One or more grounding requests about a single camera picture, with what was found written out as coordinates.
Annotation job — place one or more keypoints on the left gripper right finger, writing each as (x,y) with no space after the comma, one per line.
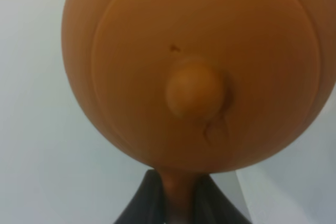
(210,205)

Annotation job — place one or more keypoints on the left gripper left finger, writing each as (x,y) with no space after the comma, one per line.
(150,203)

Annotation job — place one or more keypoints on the brown clay teapot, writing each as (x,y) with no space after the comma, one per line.
(199,86)

